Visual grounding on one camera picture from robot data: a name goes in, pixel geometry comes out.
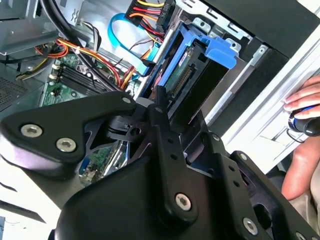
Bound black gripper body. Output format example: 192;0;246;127
51;154;276;240

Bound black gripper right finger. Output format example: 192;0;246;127
196;111;320;240

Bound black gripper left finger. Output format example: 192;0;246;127
0;85;199;225

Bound round black blue-ringed tool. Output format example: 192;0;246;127
287;104;320;138

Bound hard disk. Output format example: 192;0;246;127
143;23;238;121

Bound disk power wire black connector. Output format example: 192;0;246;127
126;0;176;48

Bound person's hand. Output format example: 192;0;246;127
283;76;320;120

